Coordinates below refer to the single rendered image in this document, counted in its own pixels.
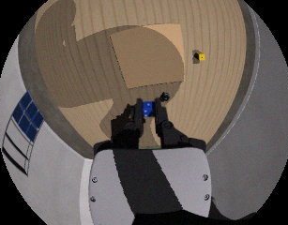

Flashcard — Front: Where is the blue die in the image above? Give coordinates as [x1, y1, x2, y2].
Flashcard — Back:
[143, 101, 155, 117]

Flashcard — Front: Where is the yellow die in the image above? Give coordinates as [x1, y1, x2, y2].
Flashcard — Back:
[196, 52, 205, 61]

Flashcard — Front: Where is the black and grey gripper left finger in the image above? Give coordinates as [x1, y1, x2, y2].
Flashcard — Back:
[93, 98, 144, 156]

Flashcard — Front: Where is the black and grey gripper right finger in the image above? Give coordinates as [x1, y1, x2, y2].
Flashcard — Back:
[155, 97, 206, 152]

